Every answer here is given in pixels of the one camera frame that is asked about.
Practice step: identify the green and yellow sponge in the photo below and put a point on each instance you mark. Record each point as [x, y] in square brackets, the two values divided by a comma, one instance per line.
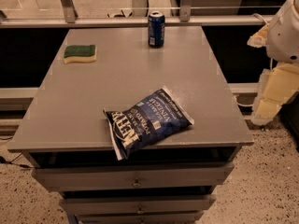
[80, 54]

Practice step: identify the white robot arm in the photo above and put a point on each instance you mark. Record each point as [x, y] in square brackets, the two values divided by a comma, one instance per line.
[277, 85]

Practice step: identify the grey drawer cabinet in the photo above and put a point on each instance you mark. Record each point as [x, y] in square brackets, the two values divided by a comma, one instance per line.
[65, 132]

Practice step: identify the blue pepsi can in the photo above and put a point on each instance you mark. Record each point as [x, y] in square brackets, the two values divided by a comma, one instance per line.
[156, 23]

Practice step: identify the grey metal railing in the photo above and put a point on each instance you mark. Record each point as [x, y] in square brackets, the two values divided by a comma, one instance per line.
[109, 13]

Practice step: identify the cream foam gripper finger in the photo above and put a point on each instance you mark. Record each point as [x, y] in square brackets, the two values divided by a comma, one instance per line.
[259, 39]

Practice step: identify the blue kettle chips bag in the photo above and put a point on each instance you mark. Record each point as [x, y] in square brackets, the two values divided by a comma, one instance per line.
[151, 120]

